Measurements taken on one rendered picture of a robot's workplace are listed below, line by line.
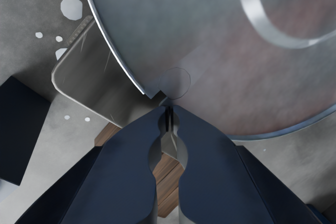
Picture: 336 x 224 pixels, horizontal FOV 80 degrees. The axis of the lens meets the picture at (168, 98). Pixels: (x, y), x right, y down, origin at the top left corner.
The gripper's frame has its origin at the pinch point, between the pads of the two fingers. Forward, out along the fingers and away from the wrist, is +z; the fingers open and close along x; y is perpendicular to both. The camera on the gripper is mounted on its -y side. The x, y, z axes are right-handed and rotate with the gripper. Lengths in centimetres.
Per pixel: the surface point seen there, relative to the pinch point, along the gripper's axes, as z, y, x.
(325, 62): 5.8, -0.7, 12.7
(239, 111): 3.3, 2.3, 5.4
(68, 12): 12.0, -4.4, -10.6
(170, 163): 46, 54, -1
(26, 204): 56, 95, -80
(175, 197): 47, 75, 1
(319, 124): 124, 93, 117
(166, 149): 1.5, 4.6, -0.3
